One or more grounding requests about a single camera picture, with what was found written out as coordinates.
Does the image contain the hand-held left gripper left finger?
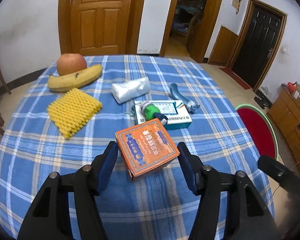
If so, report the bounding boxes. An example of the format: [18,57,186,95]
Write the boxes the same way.
[17,141,119,240]

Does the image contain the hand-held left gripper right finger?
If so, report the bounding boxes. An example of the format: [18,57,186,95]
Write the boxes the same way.
[177,142,282,240]

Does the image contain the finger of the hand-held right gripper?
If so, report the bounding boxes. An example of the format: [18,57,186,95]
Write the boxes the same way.
[257,155,300,199]

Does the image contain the orange cardboard box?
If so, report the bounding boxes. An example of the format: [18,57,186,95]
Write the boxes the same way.
[115,118,180,182]

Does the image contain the green and white box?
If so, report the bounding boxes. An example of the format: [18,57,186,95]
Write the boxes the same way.
[134,99,193,130]

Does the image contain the small green bottle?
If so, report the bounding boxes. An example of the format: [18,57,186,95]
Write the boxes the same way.
[140,101,168,125]

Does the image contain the square yellow foam net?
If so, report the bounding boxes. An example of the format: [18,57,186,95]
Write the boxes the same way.
[47,87,102,140]

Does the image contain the blue plastic piece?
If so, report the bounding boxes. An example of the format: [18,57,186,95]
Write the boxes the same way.
[169,83,199,114]

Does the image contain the white plastic bag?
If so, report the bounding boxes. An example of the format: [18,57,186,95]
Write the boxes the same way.
[111,76,151,104]

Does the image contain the blue plaid tablecloth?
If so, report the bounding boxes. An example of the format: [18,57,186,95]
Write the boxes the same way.
[0,54,275,240]

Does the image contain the wooden cabinet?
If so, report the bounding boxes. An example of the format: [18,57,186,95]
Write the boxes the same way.
[267,89,300,170]

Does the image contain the black shoes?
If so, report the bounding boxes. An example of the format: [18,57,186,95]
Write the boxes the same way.
[254,90,272,109]

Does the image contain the red item on cabinet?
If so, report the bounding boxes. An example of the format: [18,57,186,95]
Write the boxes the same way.
[282,81,298,93]

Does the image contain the yellow banana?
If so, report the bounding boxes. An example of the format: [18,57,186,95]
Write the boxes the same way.
[47,64,103,92]

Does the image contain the red doormat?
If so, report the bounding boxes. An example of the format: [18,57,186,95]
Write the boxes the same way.
[219,67,252,90]

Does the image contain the red apple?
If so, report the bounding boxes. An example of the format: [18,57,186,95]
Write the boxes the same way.
[57,53,87,76]

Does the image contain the black door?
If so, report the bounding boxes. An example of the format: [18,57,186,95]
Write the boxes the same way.
[232,4,283,88]

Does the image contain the brown wooden door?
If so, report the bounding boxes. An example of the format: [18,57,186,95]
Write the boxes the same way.
[70,0,135,55]

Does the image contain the bunk bed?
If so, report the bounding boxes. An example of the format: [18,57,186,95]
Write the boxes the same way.
[176,0,205,30]

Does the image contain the brown wooden wall panel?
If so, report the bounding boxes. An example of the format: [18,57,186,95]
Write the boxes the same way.
[208,26,239,65]

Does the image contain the open doorway wooden frame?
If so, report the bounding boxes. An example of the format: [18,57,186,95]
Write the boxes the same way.
[160,0,227,63]

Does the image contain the wooden door frame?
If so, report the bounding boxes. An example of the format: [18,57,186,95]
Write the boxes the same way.
[58,0,148,55]

